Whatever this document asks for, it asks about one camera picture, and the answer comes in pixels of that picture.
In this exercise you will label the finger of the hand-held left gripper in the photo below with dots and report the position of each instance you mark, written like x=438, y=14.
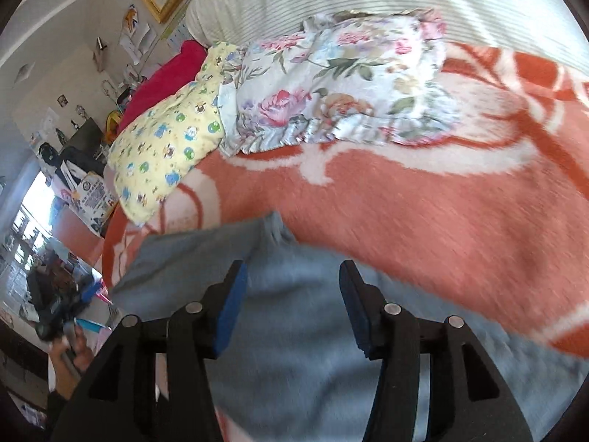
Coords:
x=94, y=291

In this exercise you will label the yellow cartoon print pillow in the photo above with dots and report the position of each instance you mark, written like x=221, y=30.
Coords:
x=165, y=138

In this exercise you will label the floral pillow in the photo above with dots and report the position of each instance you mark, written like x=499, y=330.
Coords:
x=340, y=87

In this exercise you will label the black desk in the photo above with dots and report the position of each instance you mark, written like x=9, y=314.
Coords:
x=83, y=147

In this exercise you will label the printed cardboard box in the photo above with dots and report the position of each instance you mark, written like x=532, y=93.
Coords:
x=94, y=195

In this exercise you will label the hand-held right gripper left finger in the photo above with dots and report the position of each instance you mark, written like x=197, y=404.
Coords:
x=233, y=304

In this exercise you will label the white striped bedding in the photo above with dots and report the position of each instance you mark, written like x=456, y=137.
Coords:
x=414, y=0

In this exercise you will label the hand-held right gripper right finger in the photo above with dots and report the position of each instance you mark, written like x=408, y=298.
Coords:
x=355, y=308

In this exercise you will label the grey pants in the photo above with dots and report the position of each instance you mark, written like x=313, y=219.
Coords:
x=294, y=331

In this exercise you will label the orange and white patterned blanket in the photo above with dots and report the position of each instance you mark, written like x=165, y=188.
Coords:
x=395, y=207

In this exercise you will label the person's left hand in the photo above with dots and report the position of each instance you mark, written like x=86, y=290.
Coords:
x=73, y=354

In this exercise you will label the red pillow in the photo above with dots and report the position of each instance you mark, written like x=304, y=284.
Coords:
x=156, y=83

